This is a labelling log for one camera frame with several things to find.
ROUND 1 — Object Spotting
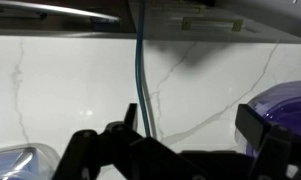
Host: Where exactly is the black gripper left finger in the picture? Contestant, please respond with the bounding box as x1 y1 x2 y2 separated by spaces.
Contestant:
51 103 204 180

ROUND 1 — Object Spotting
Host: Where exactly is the clear container with blue lid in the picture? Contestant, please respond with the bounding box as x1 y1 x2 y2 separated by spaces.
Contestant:
0 143 61 180

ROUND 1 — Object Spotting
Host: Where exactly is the long power cable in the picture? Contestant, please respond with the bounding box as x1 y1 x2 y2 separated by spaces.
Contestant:
134 0 158 138

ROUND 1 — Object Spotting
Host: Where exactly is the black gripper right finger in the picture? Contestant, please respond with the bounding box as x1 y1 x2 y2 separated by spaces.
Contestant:
234 103 301 180

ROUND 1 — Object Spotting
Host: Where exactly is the brass drawer handle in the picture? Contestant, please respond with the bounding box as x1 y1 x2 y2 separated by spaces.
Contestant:
181 16 244 33
162 2 207 15

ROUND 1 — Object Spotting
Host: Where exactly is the steel dishwasher handle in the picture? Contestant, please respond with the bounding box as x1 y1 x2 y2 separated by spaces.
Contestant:
0 0 121 24

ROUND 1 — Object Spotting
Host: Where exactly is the purple plastic food container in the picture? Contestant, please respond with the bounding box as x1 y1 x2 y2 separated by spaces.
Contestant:
234 80 301 158

